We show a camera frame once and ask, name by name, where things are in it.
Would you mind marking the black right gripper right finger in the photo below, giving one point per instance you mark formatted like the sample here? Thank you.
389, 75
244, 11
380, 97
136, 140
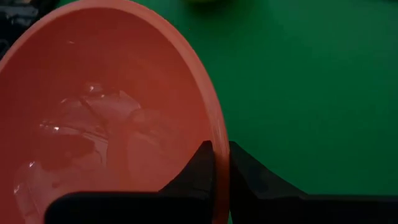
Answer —
280, 208

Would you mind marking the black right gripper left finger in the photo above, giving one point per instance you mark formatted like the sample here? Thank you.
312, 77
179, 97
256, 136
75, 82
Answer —
186, 205

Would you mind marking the nested rainbow bowls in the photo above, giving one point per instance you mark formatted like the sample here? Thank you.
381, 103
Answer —
102, 93

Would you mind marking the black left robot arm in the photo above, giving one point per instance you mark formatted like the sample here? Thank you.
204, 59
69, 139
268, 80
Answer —
18, 18

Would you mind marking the green plastic bowl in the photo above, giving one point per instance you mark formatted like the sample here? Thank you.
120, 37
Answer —
200, 1

